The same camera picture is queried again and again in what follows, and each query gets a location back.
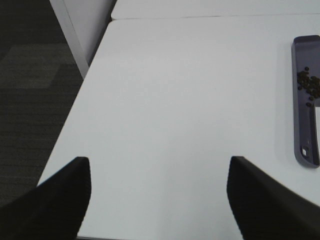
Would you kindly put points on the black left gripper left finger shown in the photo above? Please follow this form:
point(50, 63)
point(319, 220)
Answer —
point(54, 210)

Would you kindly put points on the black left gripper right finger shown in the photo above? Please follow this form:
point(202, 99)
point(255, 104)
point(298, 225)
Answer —
point(264, 209)

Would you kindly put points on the pile of coffee beans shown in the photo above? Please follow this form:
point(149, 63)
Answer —
point(311, 85)

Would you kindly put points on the purple plastic dustpan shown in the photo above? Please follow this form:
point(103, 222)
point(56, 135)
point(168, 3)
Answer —
point(305, 51)

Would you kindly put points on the white table leg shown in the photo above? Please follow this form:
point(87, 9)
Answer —
point(83, 23)

